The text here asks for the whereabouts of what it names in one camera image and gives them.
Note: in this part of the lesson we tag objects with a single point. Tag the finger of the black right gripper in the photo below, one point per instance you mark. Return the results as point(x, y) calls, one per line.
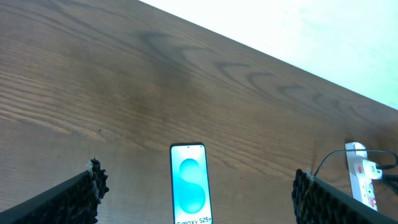
point(391, 181)

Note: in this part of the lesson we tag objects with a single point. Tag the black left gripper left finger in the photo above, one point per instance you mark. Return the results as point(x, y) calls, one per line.
point(73, 201)

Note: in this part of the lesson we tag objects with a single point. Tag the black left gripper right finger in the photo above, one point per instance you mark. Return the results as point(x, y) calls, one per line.
point(317, 202)

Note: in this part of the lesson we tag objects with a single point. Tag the blue Galaxy smartphone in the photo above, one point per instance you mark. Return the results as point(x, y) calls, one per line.
point(191, 196)

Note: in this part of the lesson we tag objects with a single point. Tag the white USB charger adapter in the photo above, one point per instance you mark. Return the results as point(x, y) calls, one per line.
point(371, 170)

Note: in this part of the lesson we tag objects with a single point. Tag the white power strip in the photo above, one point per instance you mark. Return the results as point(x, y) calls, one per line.
point(362, 188)

